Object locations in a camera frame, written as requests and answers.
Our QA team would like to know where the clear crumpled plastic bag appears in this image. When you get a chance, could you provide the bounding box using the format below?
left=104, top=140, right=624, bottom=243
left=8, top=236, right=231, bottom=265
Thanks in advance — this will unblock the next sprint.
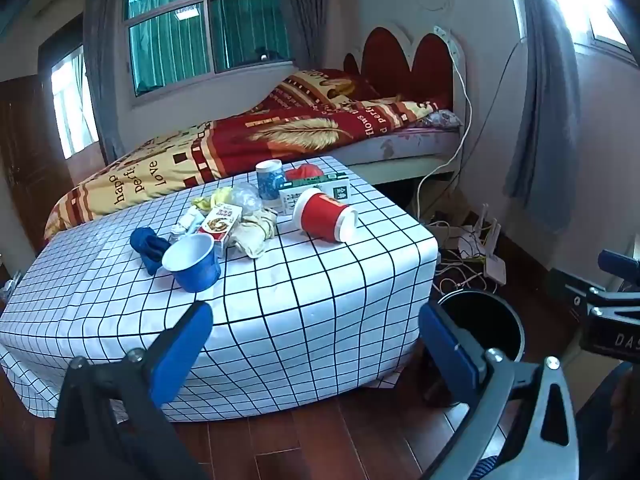
left=227, top=182, right=263, bottom=216

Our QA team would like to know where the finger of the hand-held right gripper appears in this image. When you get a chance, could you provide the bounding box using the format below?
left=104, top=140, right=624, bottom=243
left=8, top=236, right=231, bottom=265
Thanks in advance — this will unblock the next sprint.
left=565, top=284, right=608, bottom=311
left=598, top=249, right=640, bottom=283

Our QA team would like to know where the green and white carton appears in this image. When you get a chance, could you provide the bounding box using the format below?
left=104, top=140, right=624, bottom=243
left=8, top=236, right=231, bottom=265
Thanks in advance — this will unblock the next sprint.
left=300, top=171, right=351, bottom=202

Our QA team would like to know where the white power cable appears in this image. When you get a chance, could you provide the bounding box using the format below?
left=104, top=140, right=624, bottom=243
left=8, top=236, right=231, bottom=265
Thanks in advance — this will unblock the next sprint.
left=417, top=25, right=474, bottom=211

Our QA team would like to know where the large window with green curtain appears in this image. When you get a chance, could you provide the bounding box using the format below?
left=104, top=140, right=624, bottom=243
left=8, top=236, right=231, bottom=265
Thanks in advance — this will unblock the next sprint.
left=122, top=0, right=296, bottom=97

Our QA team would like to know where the white power strip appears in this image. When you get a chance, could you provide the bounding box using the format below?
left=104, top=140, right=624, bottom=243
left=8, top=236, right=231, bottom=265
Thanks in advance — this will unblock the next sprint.
left=434, top=25, right=463, bottom=68

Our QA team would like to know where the white crumpled cloth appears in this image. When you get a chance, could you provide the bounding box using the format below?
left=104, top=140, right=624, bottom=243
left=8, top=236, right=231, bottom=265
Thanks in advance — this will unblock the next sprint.
left=171, top=208, right=206, bottom=239

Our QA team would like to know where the yellow cloth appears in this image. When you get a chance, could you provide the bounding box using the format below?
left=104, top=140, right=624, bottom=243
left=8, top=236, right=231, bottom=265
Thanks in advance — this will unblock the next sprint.
left=192, top=187, right=236, bottom=212

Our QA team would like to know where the white router with cables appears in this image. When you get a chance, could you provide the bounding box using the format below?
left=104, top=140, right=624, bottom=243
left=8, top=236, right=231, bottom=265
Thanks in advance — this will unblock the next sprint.
left=429, top=210, right=501, bottom=297

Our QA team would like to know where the narrow bright window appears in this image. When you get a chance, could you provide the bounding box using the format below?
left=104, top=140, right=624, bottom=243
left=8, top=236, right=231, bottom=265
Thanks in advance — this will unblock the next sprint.
left=47, top=45, right=101, bottom=161

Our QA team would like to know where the black trash bin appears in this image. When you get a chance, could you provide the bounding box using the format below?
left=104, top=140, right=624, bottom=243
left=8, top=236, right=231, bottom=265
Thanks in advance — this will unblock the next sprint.
left=436, top=287, right=526, bottom=406

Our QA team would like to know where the red and white snack box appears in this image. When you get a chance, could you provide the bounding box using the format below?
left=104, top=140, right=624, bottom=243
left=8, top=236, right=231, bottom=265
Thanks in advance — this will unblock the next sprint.
left=197, top=203, right=242, bottom=256

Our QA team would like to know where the cream cloth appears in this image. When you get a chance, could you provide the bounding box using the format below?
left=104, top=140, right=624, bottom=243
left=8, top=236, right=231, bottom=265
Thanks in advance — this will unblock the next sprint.
left=232, top=207, right=278, bottom=259

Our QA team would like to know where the bed mattress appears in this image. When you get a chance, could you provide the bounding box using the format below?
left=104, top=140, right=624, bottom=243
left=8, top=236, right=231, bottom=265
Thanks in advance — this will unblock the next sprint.
left=340, top=125, right=463, bottom=181

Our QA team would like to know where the red and yellow printed blanket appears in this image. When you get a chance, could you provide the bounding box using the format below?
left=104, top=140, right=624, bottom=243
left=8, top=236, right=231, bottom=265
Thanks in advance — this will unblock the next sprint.
left=44, top=67, right=463, bottom=241

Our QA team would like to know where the red heart-shaped headboard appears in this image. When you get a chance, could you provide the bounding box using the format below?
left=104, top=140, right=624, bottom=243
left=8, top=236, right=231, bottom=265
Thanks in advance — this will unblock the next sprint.
left=344, top=22, right=471, bottom=111

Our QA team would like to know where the grey curtain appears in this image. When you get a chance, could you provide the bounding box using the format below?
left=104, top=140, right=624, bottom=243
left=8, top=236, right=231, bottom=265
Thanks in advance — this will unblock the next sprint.
left=82, top=0, right=126, bottom=166
left=277, top=0, right=331, bottom=72
left=502, top=0, right=581, bottom=233

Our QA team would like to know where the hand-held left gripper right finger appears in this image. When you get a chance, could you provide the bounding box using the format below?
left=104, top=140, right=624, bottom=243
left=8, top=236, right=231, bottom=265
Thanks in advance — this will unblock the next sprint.
left=419, top=302, right=581, bottom=480

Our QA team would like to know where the dark blue cloth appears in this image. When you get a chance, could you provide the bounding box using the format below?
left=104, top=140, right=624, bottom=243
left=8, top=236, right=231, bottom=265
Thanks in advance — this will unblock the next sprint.
left=130, top=227, right=173, bottom=276

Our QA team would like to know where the floral pillow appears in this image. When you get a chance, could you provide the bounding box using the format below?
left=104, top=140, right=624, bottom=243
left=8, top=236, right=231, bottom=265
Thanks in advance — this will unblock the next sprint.
left=425, top=110, right=463, bottom=129

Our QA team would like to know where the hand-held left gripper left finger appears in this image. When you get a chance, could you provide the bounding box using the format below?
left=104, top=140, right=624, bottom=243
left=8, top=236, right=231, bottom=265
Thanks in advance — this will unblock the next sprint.
left=52, top=301, right=215, bottom=480

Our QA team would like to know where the red paper cup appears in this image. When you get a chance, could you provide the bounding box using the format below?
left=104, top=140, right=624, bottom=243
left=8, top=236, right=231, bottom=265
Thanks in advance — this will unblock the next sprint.
left=291, top=186, right=359, bottom=243

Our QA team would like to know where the brown wooden door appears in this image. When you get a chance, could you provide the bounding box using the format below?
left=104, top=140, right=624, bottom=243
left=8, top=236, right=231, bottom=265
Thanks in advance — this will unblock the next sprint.
left=0, top=75, right=76, bottom=241

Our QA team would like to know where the red mesh ball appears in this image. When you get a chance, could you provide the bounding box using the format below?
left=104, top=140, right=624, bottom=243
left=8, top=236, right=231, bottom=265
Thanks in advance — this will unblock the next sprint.
left=285, top=162, right=326, bottom=182

